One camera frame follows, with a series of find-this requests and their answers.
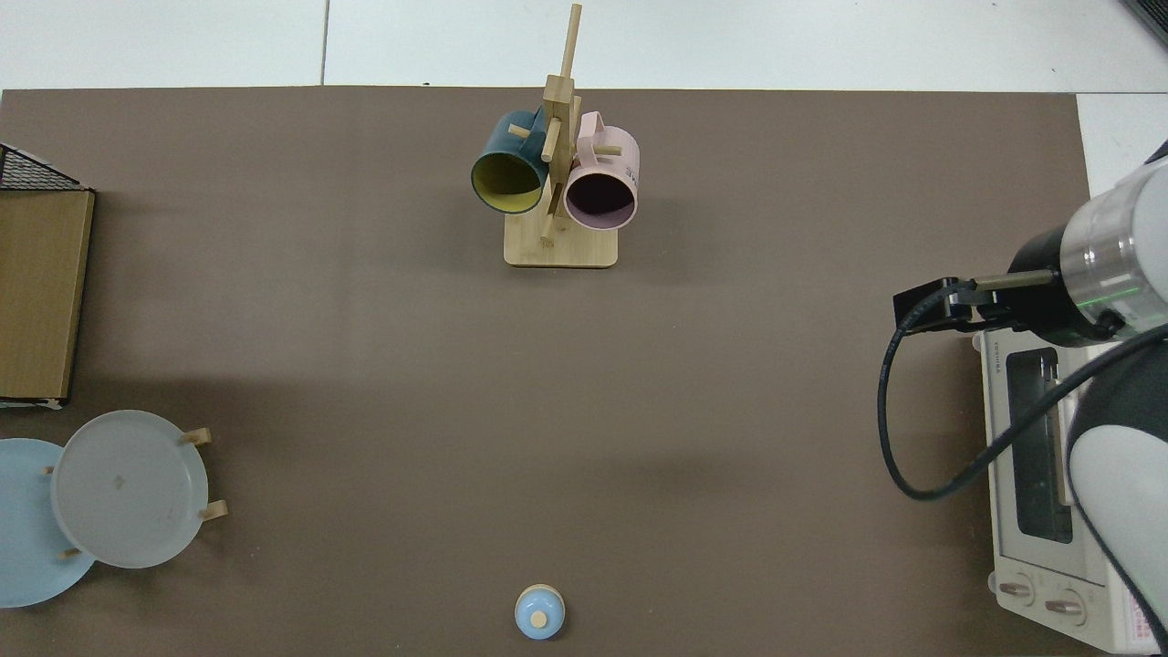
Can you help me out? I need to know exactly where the pale toaster oven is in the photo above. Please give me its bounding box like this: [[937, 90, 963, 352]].
[[978, 328, 1168, 654]]

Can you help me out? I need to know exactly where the dark flat device corner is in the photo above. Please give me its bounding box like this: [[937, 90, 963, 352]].
[[1124, 0, 1168, 47]]

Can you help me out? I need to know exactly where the pink mug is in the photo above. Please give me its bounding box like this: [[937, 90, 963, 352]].
[[563, 111, 641, 231]]

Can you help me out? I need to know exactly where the wooden cup stand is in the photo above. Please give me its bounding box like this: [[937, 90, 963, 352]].
[[504, 3, 620, 269]]

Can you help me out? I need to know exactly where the brown table cloth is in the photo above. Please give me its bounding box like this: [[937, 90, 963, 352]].
[[0, 87, 1096, 657]]

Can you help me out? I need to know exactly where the teal mug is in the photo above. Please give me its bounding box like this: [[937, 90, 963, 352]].
[[471, 108, 551, 215]]

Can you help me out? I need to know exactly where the small blue round bell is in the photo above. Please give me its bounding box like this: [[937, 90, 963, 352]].
[[515, 584, 567, 641]]

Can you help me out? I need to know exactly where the wooden plate rack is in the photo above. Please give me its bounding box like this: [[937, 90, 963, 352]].
[[41, 427, 229, 559]]

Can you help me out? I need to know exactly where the grey plate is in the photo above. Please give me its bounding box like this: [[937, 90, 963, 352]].
[[50, 410, 209, 569]]

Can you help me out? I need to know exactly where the light blue plate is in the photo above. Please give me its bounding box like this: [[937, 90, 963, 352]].
[[0, 438, 97, 609]]

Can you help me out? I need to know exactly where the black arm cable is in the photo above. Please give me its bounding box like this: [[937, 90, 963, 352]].
[[878, 269, 1168, 631]]

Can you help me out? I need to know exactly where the wire basket with wooden floor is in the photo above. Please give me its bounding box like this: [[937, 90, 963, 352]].
[[0, 144, 97, 410]]

